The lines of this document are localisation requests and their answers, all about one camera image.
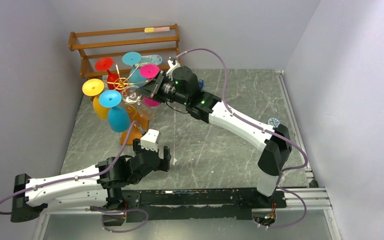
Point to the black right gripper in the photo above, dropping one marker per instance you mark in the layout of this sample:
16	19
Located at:
159	88

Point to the yellow wine glass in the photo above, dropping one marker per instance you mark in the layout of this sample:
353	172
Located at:
93	89

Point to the red wine glass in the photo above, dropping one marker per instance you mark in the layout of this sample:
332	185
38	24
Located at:
104	64

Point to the clear wine glass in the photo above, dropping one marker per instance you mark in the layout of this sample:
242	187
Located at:
135	103

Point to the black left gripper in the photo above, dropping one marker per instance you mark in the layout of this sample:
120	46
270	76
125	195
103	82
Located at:
164	165

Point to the blue stapler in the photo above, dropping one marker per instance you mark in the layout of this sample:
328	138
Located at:
200	84

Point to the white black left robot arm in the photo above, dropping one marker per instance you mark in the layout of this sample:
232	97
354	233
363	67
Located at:
98	185

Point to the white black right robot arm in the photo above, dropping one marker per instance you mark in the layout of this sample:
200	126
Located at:
272	142

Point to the gold wire glass rack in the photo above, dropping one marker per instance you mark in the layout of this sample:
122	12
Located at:
141	121

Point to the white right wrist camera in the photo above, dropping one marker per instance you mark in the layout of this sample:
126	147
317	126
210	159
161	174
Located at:
173	64

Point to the wooden shelf rack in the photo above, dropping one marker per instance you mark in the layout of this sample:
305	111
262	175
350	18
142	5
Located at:
94	45

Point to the blue wine glass rear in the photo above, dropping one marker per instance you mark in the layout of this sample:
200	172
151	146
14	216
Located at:
133	59

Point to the pink wine glass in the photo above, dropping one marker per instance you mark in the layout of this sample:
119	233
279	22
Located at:
149	71

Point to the yellow pink eraser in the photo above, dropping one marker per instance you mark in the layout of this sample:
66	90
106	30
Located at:
157	29

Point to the toothbrush package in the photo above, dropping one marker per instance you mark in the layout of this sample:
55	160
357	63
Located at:
153	59

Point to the blue wine glass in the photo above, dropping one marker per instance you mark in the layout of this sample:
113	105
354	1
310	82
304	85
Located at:
117	117
133	59

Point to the blue wine glass front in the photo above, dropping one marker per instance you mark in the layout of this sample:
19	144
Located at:
117	117

